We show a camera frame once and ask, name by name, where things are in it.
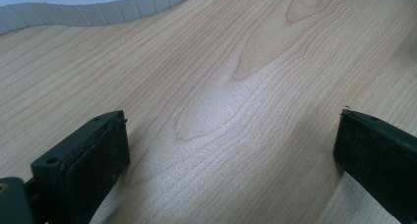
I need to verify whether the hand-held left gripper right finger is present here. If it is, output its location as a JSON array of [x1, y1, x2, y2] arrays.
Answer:
[[332, 108, 417, 224]]

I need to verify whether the white round container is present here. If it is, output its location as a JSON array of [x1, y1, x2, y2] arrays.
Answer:
[[0, 0, 202, 35]]

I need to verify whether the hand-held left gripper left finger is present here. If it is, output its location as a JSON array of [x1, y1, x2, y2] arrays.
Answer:
[[30, 109, 131, 224]]

